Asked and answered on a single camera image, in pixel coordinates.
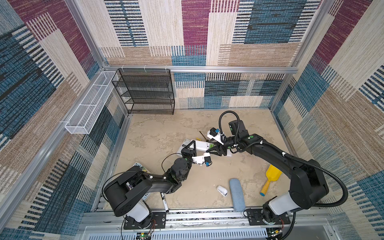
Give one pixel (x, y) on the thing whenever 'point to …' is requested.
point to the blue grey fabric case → (237, 195)
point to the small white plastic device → (222, 190)
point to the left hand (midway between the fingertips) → (190, 138)
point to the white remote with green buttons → (202, 145)
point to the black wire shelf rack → (146, 91)
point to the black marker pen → (164, 199)
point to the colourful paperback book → (138, 164)
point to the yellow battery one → (197, 138)
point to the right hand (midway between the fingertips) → (209, 147)
